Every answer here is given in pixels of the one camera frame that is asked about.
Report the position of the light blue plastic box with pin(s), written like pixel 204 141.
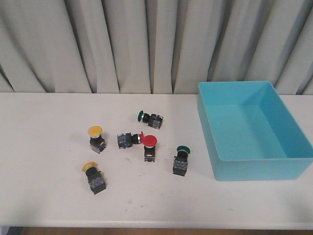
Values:
pixel 250 134

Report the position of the lying red push button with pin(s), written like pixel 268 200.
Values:
pixel 127 140

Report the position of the green button near box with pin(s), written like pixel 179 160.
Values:
pixel 180 163

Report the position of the grey pleated curtain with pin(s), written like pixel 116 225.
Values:
pixel 154 46

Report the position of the red push button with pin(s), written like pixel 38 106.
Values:
pixel 127 140
pixel 149 142

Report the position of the green button near curtain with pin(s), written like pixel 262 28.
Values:
pixel 155 121

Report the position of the yellow push button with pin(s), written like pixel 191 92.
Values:
pixel 97 143
pixel 95 177

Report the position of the lying yellow push button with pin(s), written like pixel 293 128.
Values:
pixel 95 177

